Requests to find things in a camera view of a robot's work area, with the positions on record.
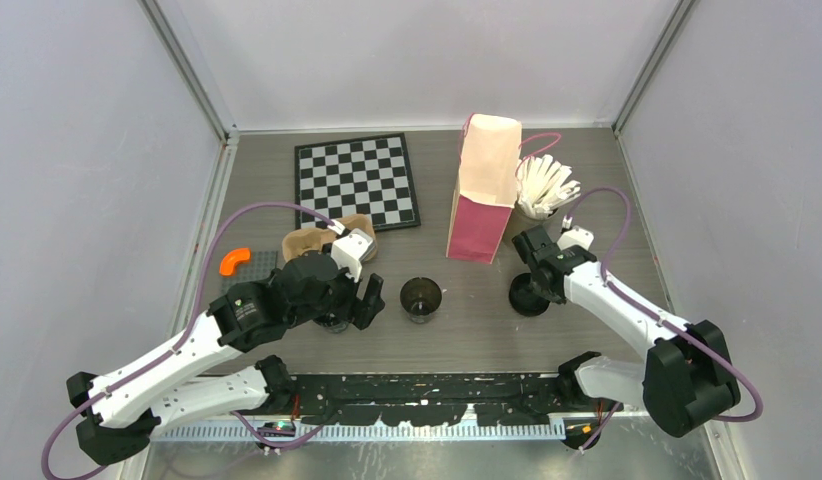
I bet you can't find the stack of black lids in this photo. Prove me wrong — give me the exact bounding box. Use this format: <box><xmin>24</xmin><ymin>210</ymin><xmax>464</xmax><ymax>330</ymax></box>
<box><xmin>508</xmin><ymin>273</ymin><xmax>550</xmax><ymax>317</ymax></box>

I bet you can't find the black white chessboard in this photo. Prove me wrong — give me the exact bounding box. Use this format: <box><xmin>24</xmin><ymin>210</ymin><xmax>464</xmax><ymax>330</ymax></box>
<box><xmin>294</xmin><ymin>133</ymin><xmax>422</xmax><ymax>232</ymax></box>

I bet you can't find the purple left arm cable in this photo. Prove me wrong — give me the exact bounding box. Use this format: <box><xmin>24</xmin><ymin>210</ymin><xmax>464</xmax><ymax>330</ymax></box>
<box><xmin>39</xmin><ymin>201</ymin><xmax>339</xmax><ymax>480</ymax></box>

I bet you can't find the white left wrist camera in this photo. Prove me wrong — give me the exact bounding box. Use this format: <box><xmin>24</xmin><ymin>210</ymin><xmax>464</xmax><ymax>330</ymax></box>
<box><xmin>330</xmin><ymin>229</ymin><xmax>376</xmax><ymax>282</ymax></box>

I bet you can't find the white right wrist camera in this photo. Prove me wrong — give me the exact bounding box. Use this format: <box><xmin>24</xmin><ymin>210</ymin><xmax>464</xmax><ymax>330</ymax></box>
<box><xmin>556</xmin><ymin>216</ymin><xmax>595</xmax><ymax>250</ymax></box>

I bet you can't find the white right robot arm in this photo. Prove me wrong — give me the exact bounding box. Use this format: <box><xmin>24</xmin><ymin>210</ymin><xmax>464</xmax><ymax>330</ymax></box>
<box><xmin>509</xmin><ymin>226</ymin><xmax>741</xmax><ymax>438</ymax></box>

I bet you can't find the black coffee cup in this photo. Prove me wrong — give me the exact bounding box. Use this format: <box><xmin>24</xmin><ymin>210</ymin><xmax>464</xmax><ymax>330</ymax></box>
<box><xmin>313</xmin><ymin>316</ymin><xmax>349</xmax><ymax>334</ymax></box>
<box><xmin>399</xmin><ymin>277</ymin><xmax>443</xmax><ymax>324</ymax></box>

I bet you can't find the grey building baseplate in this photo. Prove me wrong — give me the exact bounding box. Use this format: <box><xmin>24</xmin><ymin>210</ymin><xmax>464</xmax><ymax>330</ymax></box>
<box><xmin>220</xmin><ymin>250</ymin><xmax>278</xmax><ymax>294</ymax></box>

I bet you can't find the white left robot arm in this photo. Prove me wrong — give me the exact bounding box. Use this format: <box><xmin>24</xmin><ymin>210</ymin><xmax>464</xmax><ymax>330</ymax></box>
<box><xmin>67</xmin><ymin>252</ymin><xmax>385</xmax><ymax>466</ymax></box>

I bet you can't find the brown cardboard cup carrier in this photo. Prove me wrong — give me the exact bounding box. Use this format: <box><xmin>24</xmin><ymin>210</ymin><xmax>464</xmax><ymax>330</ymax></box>
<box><xmin>281</xmin><ymin>214</ymin><xmax>378</xmax><ymax>262</ymax></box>

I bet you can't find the pink paper bag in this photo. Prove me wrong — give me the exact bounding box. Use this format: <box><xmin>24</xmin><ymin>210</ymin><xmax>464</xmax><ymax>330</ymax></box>
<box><xmin>446</xmin><ymin>113</ymin><xmax>561</xmax><ymax>264</ymax></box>

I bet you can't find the orange curved block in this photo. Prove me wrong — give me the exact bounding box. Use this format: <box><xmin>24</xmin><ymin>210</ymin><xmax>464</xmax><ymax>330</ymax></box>
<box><xmin>218</xmin><ymin>247</ymin><xmax>252</xmax><ymax>277</ymax></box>

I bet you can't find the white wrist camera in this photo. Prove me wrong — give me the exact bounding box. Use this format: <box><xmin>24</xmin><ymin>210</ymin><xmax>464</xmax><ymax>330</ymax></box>
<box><xmin>330</xmin><ymin>229</ymin><xmax>376</xmax><ymax>282</ymax></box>
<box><xmin>556</xmin><ymin>216</ymin><xmax>595</xmax><ymax>250</ymax></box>

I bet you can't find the cup of white paper straws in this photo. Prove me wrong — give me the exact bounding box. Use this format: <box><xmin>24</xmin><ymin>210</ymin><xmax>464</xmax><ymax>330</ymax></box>
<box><xmin>502</xmin><ymin>154</ymin><xmax>581</xmax><ymax>246</ymax></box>

